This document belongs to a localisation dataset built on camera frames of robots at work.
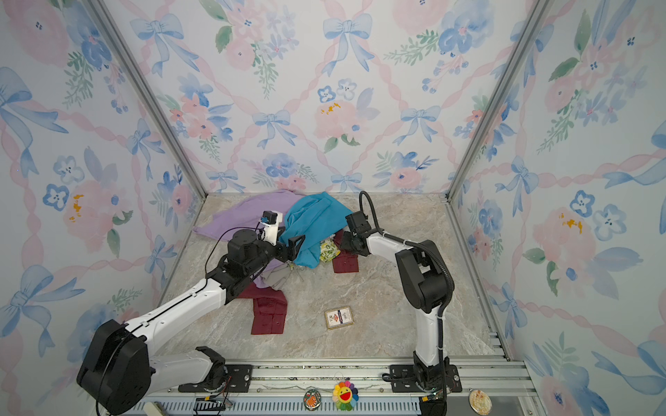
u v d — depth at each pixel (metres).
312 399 0.70
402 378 0.74
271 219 0.68
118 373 0.39
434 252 0.56
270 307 0.88
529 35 0.73
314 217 1.01
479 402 0.70
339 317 0.84
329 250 1.00
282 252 0.71
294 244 0.72
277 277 0.92
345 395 0.71
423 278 0.53
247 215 1.09
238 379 0.74
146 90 0.84
